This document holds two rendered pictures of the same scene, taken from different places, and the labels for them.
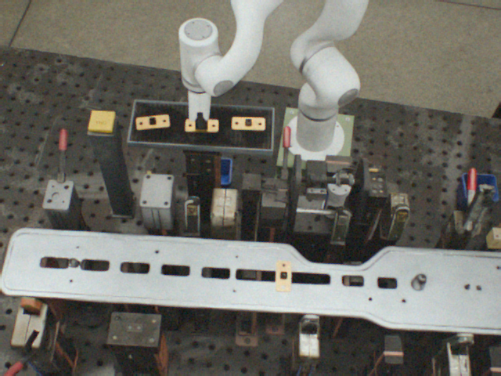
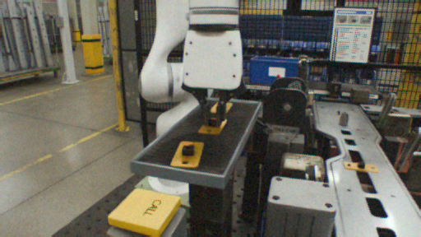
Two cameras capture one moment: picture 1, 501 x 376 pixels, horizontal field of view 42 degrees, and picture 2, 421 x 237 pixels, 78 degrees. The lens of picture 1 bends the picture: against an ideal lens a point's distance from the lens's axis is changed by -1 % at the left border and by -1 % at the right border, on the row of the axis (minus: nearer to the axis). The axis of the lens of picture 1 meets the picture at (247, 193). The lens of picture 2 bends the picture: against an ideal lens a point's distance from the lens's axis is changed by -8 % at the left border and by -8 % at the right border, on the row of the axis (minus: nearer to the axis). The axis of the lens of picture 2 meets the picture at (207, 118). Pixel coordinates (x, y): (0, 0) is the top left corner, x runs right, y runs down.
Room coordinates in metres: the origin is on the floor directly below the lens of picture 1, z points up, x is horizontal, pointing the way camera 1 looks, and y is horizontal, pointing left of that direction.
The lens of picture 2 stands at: (0.87, 0.61, 1.35)
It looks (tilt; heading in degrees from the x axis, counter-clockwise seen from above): 19 degrees down; 288
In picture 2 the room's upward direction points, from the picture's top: straight up
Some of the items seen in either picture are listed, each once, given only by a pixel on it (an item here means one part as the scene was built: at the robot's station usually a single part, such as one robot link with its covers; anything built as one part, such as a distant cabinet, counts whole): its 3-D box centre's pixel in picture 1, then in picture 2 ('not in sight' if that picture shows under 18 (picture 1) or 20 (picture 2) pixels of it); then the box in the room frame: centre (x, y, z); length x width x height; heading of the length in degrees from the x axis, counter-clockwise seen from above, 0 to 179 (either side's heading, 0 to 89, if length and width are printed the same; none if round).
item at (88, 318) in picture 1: (84, 287); not in sight; (0.68, 0.43, 0.84); 0.11 x 0.06 x 0.29; 0
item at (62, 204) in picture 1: (71, 226); not in sight; (0.85, 0.49, 0.88); 0.11 x 0.10 x 0.36; 0
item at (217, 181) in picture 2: (202, 126); (213, 127); (1.02, 0.13, 1.16); 0.37 x 0.14 x 0.02; 90
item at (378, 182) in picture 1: (362, 223); not in sight; (0.90, -0.33, 0.91); 0.07 x 0.05 x 0.42; 0
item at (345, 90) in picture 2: not in sight; (292, 85); (0.89, -1.00, 1.02); 0.90 x 0.22 x 0.03; 0
